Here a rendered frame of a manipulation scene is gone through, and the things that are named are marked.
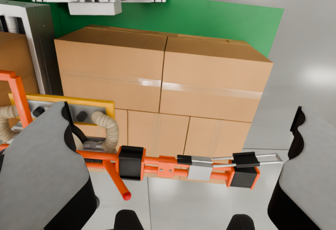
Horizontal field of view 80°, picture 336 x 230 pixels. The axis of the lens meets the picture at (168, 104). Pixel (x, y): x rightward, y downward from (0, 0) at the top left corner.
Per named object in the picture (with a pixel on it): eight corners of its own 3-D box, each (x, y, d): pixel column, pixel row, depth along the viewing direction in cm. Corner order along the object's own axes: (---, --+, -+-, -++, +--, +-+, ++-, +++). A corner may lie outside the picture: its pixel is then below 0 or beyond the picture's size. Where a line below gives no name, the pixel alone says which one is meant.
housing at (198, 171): (186, 169, 68) (186, 180, 64) (189, 154, 65) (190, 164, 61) (206, 170, 68) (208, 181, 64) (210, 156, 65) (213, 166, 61)
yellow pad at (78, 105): (19, 115, 71) (9, 123, 67) (11, 90, 66) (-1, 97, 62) (115, 124, 72) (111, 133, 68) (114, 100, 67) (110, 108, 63)
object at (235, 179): (223, 175, 68) (226, 187, 64) (228, 159, 65) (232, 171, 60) (247, 177, 69) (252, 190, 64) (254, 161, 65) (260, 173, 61)
